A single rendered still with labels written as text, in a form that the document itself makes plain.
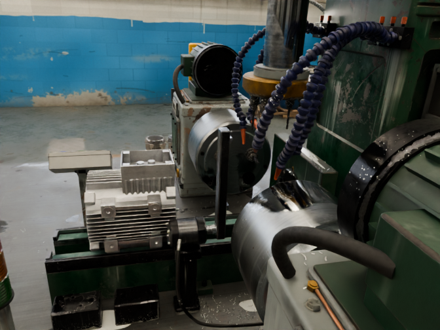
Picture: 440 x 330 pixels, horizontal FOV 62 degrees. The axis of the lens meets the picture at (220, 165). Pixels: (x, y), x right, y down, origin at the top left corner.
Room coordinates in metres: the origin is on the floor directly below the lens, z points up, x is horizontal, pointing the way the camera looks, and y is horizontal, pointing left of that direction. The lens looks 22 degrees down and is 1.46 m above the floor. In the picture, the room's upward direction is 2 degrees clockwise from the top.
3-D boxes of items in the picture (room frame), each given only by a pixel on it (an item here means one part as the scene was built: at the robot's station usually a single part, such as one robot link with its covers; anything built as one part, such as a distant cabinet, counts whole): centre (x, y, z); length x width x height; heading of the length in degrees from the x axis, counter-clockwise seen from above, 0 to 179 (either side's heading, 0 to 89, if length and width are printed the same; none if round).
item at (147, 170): (0.80, 0.17, 1.11); 0.12 x 0.11 x 0.07; 104
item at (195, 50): (1.48, 0.09, 1.16); 0.33 x 0.26 x 0.42; 14
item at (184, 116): (1.45, 0.05, 0.99); 0.35 x 0.31 x 0.37; 14
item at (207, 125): (1.21, -0.01, 1.04); 0.37 x 0.25 x 0.25; 14
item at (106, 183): (0.79, 0.21, 1.02); 0.20 x 0.19 x 0.19; 104
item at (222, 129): (0.71, 0.00, 1.12); 0.04 x 0.03 x 0.26; 104
